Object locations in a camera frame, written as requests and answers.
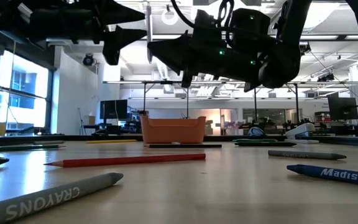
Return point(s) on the black metal gantry frame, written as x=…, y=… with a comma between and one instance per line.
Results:
x=166, y=82
x=255, y=105

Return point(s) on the large window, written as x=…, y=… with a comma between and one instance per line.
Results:
x=26, y=105

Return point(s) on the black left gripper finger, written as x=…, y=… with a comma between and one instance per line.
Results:
x=120, y=14
x=126, y=35

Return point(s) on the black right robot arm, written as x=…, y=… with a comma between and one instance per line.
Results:
x=284, y=46

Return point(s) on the white stapler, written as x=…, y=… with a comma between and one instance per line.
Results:
x=301, y=130

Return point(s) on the black aluminium table frame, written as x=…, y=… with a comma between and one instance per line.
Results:
x=219, y=138

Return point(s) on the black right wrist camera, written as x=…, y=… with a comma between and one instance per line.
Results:
x=187, y=80

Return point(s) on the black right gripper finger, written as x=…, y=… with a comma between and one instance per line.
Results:
x=179, y=60
x=179, y=42

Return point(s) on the red pencil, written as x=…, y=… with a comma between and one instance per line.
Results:
x=126, y=160

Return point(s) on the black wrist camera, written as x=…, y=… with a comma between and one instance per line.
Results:
x=110, y=54
x=187, y=80

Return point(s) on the long ceiling light bar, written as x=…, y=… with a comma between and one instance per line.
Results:
x=328, y=37

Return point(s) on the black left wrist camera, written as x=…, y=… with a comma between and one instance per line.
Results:
x=110, y=54

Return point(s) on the orange plastic bin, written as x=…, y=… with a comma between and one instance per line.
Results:
x=172, y=132

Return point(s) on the yellow pencil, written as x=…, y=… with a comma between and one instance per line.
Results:
x=110, y=141

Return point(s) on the grey crayon with white lettering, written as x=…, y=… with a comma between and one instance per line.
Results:
x=57, y=194

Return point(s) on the black computer monitor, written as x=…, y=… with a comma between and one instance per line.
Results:
x=342, y=109
x=113, y=109

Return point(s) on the black ceiling camera rig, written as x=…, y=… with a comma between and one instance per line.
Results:
x=305, y=48

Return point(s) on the green pencil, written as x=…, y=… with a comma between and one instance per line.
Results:
x=11, y=148

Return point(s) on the black ceiling speaker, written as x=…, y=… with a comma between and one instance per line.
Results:
x=88, y=59

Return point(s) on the blue crayon with white lettering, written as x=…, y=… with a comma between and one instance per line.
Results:
x=337, y=175

